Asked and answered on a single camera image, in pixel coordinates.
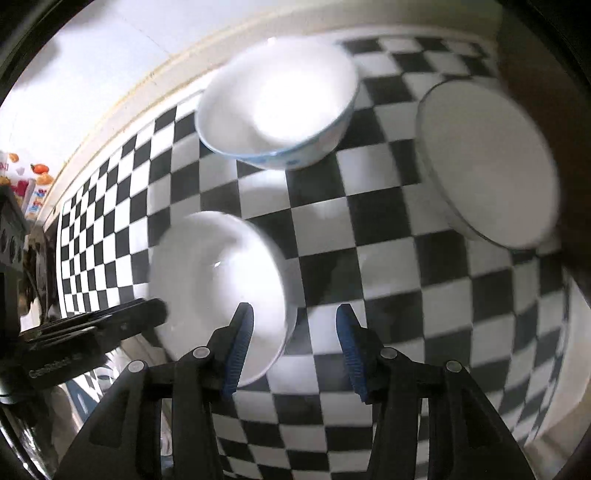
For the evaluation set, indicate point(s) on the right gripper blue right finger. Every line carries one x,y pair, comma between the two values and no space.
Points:
361,348

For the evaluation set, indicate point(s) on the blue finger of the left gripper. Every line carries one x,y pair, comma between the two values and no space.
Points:
107,326

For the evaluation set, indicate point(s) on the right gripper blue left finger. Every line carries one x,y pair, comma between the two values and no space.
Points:
228,346

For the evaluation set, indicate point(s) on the white bowl rose pattern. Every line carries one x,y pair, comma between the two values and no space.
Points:
203,267

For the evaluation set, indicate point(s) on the white bowl blue hearts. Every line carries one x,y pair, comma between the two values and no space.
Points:
282,104

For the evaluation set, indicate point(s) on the black white checkered mat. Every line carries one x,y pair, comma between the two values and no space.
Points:
355,228

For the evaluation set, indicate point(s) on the black gas stove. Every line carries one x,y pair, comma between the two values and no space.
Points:
27,270

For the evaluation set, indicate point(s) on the brown rice cooker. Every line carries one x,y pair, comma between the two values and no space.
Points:
535,78

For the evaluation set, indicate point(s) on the colourful wall sticker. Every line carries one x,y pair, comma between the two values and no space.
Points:
30,183

